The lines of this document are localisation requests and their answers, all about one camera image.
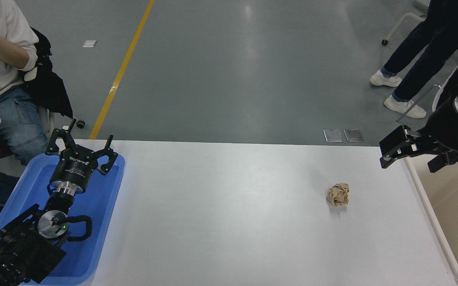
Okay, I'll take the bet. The white rolling chair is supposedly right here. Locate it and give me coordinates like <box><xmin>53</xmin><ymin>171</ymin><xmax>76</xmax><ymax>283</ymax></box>
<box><xmin>381</xmin><ymin>0</ymin><xmax>430</xmax><ymax>45</ymax></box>

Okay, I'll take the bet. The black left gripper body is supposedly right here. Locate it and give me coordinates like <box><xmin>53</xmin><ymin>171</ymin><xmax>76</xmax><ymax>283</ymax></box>
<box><xmin>50</xmin><ymin>147</ymin><xmax>109</xmax><ymax>191</ymax></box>

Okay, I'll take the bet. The tan paper ball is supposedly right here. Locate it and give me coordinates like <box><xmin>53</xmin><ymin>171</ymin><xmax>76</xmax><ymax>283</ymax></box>
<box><xmin>326</xmin><ymin>183</ymin><xmax>350</xmax><ymax>207</ymax></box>

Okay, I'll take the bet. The silver metal floor plate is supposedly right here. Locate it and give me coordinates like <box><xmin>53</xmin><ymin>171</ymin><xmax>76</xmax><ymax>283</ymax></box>
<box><xmin>323</xmin><ymin>129</ymin><xmax>344</xmax><ymax>143</ymax></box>
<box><xmin>343</xmin><ymin>128</ymin><xmax>363</xmax><ymax>142</ymax></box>

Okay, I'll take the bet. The large pale bin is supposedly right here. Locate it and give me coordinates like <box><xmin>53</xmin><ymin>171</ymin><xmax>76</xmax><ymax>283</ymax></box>
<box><xmin>404</xmin><ymin>153</ymin><xmax>458</xmax><ymax>286</ymax></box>

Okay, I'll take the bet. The blue plastic tray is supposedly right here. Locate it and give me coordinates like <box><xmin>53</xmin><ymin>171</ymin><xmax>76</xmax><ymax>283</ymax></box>
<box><xmin>0</xmin><ymin>153</ymin><xmax>126</xmax><ymax>286</ymax></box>

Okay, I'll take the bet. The black jacket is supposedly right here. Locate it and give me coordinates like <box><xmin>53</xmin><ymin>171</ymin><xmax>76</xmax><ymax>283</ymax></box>
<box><xmin>20</xmin><ymin>27</ymin><xmax>74</xmax><ymax>119</ymax></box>

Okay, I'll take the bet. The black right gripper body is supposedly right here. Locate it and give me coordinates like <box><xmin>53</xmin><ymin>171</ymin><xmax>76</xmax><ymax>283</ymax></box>
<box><xmin>418</xmin><ymin>97</ymin><xmax>458</xmax><ymax>163</ymax></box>

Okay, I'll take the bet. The office chair with caster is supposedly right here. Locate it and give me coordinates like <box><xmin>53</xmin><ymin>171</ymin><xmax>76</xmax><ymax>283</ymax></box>
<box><xmin>36</xmin><ymin>105</ymin><xmax>86</xmax><ymax>139</ymax></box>

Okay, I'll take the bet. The walking person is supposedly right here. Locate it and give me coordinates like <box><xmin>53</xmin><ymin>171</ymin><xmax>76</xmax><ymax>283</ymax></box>
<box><xmin>370</xmin><ymin>0</ymin><xmax>458</xmax><ymax>119</ymax></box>

